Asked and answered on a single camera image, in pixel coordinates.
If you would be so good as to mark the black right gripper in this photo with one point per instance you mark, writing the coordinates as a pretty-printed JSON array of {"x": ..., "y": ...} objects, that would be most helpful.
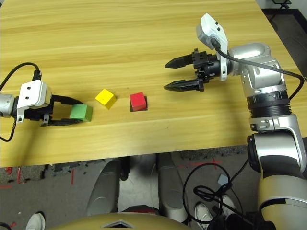
[{"x": 208, "y": 65}]

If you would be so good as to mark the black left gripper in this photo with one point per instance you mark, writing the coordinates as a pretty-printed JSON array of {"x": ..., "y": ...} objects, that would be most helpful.
[{"x": 36, "y": 112}]

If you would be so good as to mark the green wooden block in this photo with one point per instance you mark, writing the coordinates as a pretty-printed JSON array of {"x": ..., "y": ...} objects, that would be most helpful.
[{"x": 80, "y": 112}]

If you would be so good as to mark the yellow wooden block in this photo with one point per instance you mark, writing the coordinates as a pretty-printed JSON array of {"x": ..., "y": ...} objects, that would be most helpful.
[{"x": 105, "y": 97}]

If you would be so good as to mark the red wooden block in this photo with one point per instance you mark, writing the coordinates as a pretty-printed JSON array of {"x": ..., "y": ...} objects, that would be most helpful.
[{"x": 138, "y": 100}]

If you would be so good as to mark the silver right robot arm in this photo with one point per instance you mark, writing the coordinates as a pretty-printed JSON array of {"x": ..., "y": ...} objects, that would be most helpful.
[{"x": 275, "y": 143}]

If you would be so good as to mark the black square marker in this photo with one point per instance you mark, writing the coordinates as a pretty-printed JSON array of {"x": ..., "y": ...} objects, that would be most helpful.
[{"x": 146, "y": 105}]

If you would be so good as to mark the red tape line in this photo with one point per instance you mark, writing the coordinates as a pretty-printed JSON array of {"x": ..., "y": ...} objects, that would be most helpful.
[{"x": 72, "y": 177}]

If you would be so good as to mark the grey left robot leg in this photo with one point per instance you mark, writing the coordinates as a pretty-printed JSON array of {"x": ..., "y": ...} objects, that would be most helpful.
[{"x": 104, "y": 189}]

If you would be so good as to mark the grey robot leg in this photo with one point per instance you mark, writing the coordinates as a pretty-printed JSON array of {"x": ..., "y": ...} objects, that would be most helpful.
[
  {"x": 104, "y": 189},
  {"x": 171, "y": 189}
]

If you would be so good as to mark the blue-grey paper scrap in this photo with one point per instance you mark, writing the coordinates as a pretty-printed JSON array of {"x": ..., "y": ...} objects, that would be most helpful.
[{"x": 223, "y": 179}]

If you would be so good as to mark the white sneaker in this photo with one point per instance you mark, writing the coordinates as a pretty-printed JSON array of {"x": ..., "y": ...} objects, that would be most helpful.
[
  {"x": 202, "y": 213},
  {"x": 230, "y": 201},
  {"x": 36, "y": 221}
]

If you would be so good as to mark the grey right robot leg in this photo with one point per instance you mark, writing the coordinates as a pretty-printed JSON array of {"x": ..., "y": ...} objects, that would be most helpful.
[{"x": 171, "y": 189}]

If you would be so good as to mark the gold robot torso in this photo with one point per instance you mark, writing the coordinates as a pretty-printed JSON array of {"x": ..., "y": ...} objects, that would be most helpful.
[{"x": 115, "y": 221}]

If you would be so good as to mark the black chair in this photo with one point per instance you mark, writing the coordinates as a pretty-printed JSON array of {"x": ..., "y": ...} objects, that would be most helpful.
[{"x": 283, "y": 3}]

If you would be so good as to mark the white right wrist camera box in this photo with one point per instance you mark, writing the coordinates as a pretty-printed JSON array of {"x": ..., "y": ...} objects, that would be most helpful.
[{"x": 211, "y": 26}]

